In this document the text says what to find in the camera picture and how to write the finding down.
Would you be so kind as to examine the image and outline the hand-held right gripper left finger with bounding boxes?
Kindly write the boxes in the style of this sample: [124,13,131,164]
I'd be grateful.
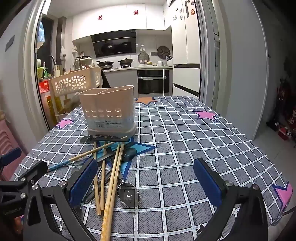
[23,159,98,241]

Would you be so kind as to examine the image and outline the red festive decorations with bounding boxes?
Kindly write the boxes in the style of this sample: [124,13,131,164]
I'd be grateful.
[266,76,296,142]

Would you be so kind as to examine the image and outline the black range hood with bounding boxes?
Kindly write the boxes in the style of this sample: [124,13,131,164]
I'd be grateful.
[91,30,137,58]

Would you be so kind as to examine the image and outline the grey checkered star tablecloth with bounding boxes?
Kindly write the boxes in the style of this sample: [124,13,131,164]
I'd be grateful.
[17,96,293,241]

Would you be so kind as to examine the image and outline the beige plastic utensil holder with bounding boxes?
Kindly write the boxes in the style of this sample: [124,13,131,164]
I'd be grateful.
[78,85,137,138]

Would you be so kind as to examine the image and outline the built-in oven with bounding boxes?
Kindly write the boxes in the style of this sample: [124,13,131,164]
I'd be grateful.
[137,70,170,95]

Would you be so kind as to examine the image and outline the dark spoon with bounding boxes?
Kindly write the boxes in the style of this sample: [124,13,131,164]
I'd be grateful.
[121,148,138,162]

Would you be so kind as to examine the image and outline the round steamer rack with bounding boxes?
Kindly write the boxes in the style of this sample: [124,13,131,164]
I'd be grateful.
[157,46,173,61]

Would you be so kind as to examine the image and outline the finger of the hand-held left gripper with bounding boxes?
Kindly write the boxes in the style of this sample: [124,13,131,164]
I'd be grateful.
[0,148,22,166]
[13,161,48,187]

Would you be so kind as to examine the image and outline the blue patterned chopstick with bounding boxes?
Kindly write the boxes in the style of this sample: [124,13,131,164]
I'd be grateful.
[46,155,93,172]

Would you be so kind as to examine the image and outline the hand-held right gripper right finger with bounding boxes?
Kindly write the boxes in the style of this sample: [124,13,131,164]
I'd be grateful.
[194,158,270,241]

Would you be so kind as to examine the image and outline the black wok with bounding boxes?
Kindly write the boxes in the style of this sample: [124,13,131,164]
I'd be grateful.
[96,61,115,69]

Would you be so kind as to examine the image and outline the white upper cabinets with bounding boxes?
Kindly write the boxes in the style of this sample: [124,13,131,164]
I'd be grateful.
[72,3,166,42]

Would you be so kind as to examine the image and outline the shiny metal spoon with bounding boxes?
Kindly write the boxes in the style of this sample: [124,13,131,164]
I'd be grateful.
[111,156,141,207]

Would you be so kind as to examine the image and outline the dark cooking pot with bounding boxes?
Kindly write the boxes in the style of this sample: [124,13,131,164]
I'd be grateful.
[118,58,134,67]

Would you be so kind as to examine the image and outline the kitchen countertop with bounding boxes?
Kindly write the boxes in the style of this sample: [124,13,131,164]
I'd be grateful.
[102,66,174,71]

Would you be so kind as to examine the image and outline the black handled knife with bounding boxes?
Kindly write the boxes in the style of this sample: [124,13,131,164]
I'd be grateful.
[94,148,117,164]

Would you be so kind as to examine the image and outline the black utensil handle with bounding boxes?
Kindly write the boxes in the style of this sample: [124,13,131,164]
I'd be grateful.
[81,166,103,204]

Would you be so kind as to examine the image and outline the round pot lid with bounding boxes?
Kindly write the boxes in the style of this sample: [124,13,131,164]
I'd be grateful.
[138,52,150,64]

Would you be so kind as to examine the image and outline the white flower-hole basket cart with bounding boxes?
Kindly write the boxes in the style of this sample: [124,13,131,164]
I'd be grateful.
[47,67,103,116]

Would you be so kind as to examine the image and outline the black slotted spatula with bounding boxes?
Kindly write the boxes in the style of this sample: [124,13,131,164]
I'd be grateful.
[80,135,128,143]

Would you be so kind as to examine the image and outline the white refrigerator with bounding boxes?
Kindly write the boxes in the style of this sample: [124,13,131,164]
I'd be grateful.
[165,0,201,98]

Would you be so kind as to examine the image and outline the pink plastic stool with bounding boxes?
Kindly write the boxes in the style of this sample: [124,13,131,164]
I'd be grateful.
[0,120,29,182]

